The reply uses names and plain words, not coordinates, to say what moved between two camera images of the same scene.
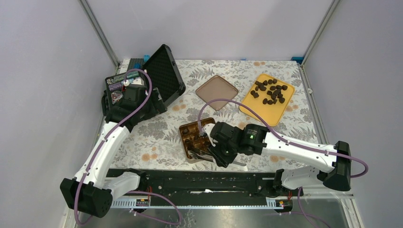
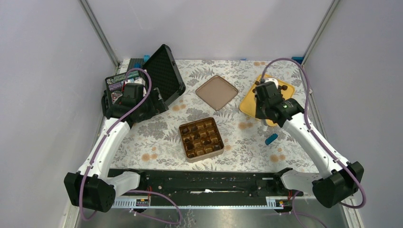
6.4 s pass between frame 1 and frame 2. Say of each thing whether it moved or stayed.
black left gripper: stayed
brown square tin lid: stayed
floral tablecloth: stayed
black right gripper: moved
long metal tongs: moved
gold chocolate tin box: stayed
